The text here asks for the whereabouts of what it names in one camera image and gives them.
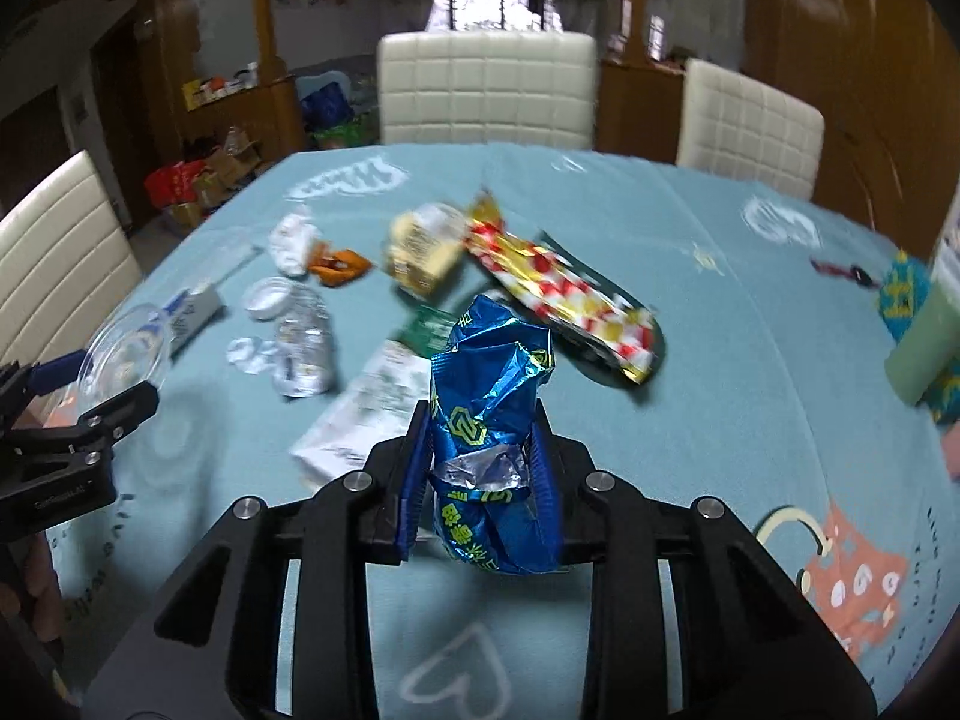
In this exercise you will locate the cream chair far right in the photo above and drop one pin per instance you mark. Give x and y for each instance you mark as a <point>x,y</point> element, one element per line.
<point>733,126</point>

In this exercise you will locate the clear plastic bin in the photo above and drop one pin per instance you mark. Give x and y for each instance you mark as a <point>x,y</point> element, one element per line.
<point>133,347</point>

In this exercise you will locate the wooden door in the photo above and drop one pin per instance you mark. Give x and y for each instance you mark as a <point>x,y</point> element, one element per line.
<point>884,74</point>

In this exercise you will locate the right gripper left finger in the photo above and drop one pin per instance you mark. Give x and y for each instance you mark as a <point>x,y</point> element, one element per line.
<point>209,644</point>

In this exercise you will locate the green thermos bottle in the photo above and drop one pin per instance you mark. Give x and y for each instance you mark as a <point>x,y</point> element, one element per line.
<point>929,345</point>

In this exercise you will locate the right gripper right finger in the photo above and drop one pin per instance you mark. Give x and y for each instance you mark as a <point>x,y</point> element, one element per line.
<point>750,645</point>

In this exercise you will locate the white green milk carton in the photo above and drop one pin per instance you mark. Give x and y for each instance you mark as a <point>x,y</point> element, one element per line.
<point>378,404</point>

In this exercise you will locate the crushed clear plastic bottle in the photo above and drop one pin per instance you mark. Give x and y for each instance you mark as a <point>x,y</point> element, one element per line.
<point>304,364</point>

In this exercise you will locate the wooden partition cabinet left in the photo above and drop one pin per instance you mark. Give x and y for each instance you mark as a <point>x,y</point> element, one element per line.
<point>222,68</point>

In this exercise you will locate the wooden partition cabinet right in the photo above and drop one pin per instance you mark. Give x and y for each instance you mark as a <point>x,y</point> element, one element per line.
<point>639,101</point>

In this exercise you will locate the white round plastic lid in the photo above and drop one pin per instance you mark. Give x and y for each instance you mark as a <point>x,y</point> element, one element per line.
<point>269,298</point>

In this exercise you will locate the red gold snack wrapper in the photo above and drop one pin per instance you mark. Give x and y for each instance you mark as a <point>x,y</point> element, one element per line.
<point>588,310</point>

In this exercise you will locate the white crumpled tissue bag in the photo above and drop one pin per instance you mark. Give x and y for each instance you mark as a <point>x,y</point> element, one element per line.
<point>291,243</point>

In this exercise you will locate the person's left hand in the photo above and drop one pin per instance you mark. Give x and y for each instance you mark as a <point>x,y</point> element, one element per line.
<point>38,600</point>

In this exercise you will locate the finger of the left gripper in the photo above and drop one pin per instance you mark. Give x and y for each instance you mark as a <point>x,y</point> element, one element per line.
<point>112,412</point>
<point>55,374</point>

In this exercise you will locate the cream chair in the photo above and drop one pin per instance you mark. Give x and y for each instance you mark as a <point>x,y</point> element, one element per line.
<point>733,126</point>
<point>531,88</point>
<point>66,265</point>

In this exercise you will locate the white blue flat box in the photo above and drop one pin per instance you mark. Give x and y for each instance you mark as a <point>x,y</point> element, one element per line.
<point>187,313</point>

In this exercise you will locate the colourful shopping bag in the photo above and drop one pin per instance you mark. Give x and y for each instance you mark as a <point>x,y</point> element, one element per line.
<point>361,130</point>

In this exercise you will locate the blue foil snack wrapper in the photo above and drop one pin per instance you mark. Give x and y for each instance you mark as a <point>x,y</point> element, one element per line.
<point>497,506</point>

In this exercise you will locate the small clear plastic cap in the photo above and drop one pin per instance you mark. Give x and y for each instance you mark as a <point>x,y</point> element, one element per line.
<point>252,356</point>

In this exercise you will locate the cream chair left side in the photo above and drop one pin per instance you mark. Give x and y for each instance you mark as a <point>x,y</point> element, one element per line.
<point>66,265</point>

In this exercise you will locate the beige drink carton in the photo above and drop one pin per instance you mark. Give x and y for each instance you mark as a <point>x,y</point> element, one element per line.
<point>423,247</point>

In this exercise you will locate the teal knitted tissue box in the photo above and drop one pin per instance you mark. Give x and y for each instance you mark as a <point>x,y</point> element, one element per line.
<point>919,307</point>

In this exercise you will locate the cream chair far middle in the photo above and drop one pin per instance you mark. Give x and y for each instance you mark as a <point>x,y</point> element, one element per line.
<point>531,88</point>

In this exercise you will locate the pile of cardboard boxes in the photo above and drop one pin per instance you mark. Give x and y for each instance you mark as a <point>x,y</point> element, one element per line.
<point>187,192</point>

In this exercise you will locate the keys with red strap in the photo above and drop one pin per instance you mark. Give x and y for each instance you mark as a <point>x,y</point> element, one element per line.
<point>853,273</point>

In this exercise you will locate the orange peel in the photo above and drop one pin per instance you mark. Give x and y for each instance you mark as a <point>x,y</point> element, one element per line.
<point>334,268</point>

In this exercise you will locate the wooden partition cabinet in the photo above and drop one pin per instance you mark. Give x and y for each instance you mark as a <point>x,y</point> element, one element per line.
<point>222,68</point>
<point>639,101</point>

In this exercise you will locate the pink thermos bottle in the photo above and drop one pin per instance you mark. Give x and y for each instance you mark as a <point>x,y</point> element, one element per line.
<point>951,447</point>

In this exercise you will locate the window with grille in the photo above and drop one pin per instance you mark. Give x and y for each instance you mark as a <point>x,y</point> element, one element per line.
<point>493,15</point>

